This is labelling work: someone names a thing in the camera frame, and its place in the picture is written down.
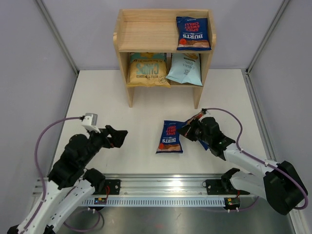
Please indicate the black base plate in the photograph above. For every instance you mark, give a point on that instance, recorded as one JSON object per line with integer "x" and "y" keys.
{"x": 221, "y": 187}
{"x": 112, "y": 186}

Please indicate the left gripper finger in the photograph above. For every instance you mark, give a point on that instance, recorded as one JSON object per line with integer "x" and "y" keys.
{"x": 109, "y": 130}
{"x": 118, "y": 140}

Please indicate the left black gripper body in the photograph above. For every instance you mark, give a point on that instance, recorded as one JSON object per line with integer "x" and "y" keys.
{"x": 97, "y": 142}

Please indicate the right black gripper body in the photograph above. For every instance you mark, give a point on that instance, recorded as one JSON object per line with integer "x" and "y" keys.
{"x": 207, "y": 139}

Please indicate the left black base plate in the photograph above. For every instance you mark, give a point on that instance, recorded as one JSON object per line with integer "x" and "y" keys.
{"x": 112, "y": 186}

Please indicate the left aluminium frame post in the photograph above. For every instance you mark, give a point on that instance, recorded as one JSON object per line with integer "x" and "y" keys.
{"x": 55, "y": 32}

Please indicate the large yellow kettle chips bag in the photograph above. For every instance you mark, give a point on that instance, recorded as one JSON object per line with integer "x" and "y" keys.
{"x": 148, "y": 70}

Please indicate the light blue cassava chips bag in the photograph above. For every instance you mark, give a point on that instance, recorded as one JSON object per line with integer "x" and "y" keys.
{"x": 185, "y": 68}

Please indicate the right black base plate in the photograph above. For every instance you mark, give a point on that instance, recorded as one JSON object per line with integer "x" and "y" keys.
{"x": 221, "y": 187}

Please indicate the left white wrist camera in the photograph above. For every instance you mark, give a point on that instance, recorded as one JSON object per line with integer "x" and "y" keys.
{"x": 89, "y": 122}

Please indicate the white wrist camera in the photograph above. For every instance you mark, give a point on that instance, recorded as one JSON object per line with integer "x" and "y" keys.
{"x": 204, "y": 112}
{"x": 89, "y": 122}

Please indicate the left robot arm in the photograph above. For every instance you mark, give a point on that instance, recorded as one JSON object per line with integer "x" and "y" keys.
{"x": 69, "y": 182}

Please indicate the blue Burts chips bag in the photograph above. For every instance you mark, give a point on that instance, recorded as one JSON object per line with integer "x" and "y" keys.
{"x": 169, "y": 140}
{"x": 192, "y": 34}
{"x": 204, "y": 145}

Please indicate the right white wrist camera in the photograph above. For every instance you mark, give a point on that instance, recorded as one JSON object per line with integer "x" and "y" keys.
{"x": 204, "y": 112}

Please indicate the aluminium frame post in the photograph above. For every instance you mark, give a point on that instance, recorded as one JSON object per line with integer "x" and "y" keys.
{"x": 55, "y": 32}
{"x": 282, "y": 8}

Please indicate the right aluminium frame post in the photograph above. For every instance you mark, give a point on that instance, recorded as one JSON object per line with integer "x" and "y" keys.
{"x": 282, "y": 8}

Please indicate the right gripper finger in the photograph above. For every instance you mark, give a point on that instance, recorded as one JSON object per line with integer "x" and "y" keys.
{"x": 195, "y": 117}
{"x": 185, "y": 131}

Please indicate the wooden two-tier shelf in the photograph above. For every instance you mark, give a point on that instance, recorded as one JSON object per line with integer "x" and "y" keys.
{"x": 155, "y": 30}

